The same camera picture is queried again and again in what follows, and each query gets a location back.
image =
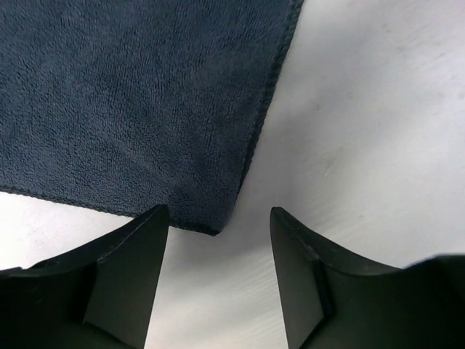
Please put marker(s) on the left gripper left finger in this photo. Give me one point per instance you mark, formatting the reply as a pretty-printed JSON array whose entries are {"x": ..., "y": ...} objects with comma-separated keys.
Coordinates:
[{"x": 98, "y": 295}]

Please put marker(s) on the dark navy towel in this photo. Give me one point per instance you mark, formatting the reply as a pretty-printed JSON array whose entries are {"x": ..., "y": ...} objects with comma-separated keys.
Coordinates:
[{"x": 118, "y": 106}]

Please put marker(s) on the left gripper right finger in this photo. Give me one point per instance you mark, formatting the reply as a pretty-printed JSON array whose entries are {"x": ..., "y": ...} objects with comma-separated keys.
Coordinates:
[{"x": 334, "y": 298}]

